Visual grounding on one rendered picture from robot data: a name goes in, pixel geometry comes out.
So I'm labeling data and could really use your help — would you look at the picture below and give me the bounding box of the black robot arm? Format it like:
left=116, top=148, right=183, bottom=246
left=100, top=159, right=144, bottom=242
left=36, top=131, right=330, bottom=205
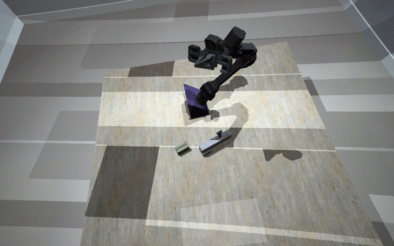
left=194, top=26, right=257, bottom=105

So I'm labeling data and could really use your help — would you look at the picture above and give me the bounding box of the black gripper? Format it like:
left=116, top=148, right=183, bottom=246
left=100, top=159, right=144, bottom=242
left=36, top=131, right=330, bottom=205
left=188, top=44, right=233, bottom=74

